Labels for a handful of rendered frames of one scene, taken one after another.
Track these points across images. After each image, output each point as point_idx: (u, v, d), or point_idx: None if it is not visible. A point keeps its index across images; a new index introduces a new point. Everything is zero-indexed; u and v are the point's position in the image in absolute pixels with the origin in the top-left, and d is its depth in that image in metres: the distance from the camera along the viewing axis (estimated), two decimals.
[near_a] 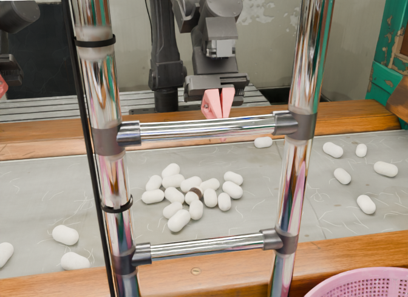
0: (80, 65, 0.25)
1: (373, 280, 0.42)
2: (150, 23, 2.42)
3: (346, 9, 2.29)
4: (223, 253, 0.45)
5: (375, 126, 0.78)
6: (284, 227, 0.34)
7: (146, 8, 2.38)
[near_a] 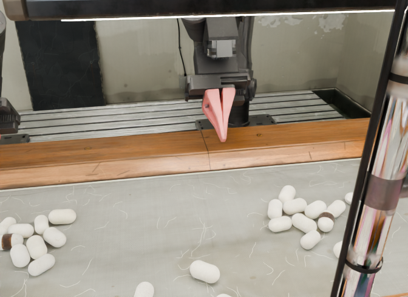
0: (385, 104, 0.21)
1: None
2: (178, 25, 2.37)
3: (380, 11, 2.24)
4: (399, 296, 0.40)
5: None
6: None
7: None
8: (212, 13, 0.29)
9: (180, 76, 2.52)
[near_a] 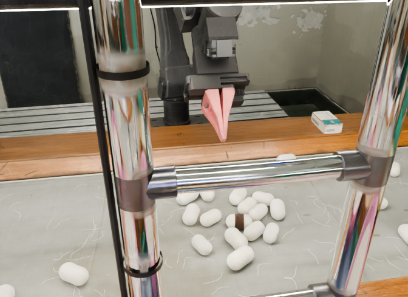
0: (103, 101, 0.20)
1: None
2: (153, 25, 2.36)
3: (355, 11, 2.23)
4: None
5: (405, 140, 0.72)
6: (342, 285, 0.28)
7: (150, 10, 2.32)
8: (7, 6, 0.28)
9: (156, 75, 2.51)
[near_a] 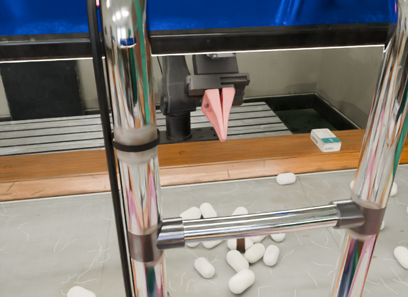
0: (118, 166, 0.21)
1: None
2: None
3: None
4: None
5: (402, 158, 0.74)
6: None
7: None
8: (23, 59, 0.30)
9: (157, 81, 2.53)
